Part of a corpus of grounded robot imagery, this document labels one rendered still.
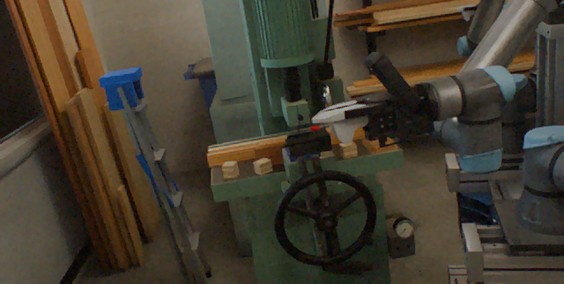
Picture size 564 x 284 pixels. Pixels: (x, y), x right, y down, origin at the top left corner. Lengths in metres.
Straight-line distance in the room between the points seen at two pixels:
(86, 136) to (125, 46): 1.40
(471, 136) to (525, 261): 0.47
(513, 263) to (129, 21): 3.29
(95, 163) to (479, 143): 2.20
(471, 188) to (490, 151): 0.81
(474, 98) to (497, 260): 0.52
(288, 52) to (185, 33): 2.48
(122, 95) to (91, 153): 0.64
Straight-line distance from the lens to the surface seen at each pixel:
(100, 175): 2.83
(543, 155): 1.21
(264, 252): 1.60
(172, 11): 3.90
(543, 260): 1.33
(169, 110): 4.04
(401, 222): 1.58
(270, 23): 1.47
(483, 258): 1.30
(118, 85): 2.21
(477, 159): 0.95
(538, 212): 1.27
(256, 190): 1.50
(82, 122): 2.74
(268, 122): 1.79
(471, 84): 0.90
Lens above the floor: 1.47
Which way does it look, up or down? 18 degrees down
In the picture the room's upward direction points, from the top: 9 degrees counter-clockwise
